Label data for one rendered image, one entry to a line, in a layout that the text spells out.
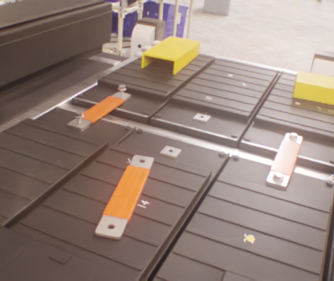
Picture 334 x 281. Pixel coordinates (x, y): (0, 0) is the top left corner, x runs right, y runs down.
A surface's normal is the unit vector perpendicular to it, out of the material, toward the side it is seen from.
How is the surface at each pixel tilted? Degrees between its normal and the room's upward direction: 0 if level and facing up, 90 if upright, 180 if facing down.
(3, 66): 90
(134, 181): 0
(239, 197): 0
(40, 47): 90
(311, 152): 0
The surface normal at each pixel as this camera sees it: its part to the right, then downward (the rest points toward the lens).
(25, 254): 0.09, -0.88
